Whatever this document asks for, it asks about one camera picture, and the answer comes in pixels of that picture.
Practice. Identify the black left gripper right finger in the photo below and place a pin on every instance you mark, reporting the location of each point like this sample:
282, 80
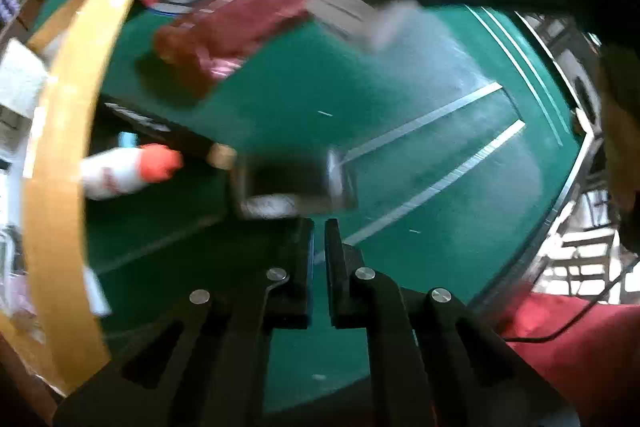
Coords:
362, 298

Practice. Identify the white bottle red cap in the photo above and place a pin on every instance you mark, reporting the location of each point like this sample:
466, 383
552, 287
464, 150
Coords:
125, 170

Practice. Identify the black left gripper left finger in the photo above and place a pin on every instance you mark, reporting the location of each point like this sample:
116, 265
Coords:
268, 284

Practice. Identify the dark red fabric pouch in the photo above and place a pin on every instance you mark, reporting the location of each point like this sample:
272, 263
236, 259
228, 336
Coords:
209, 44

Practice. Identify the white cardboard box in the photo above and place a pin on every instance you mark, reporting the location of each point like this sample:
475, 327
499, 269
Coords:
22, 76

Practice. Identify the yellow-rimmed white storage box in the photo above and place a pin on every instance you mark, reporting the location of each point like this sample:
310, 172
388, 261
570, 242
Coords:
53, 203

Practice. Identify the black rectangular case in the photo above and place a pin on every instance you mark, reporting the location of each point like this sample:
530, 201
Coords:
292, 183

